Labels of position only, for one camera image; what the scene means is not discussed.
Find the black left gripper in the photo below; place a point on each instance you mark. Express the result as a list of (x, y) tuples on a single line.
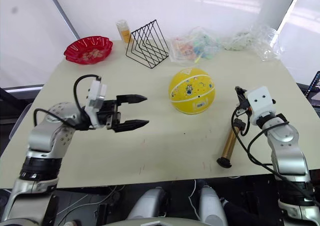
[(108, 113)]

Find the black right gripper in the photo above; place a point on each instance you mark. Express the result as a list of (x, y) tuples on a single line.
[(243, 104)]

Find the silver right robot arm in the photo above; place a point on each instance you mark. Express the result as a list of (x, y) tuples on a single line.
[(285, 141)]

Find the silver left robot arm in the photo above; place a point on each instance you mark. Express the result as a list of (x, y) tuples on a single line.
[(42, 136)]

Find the yellow printed ball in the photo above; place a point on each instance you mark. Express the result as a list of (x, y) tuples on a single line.
[(191, 91)]

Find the yellow-green thin stick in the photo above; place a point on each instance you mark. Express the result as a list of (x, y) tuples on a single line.
[(197, 60)]

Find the plastic bag of colourful items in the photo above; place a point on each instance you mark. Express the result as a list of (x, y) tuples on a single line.
[(192, 47)]

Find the red scalloped plastic bowl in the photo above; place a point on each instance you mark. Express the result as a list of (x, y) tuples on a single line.
[(87, 51)]

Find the clear bottle with yellow label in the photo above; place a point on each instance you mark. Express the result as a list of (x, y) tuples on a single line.
[(124, 32)]

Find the white round column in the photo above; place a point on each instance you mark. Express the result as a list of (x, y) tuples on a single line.
[(277, 6)]

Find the silver rounded robot shell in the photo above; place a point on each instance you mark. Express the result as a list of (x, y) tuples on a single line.
[(147, 203), (212, 206)]

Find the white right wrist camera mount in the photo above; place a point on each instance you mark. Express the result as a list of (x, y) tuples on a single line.
[(261, 106)]

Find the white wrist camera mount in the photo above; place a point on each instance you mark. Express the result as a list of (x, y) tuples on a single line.
[(261, 106), (96, 91)]

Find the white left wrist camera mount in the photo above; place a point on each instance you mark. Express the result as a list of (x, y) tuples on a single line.
[(96, 91)]

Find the grey window frame post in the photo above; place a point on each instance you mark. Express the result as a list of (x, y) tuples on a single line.
[(62, 11)]

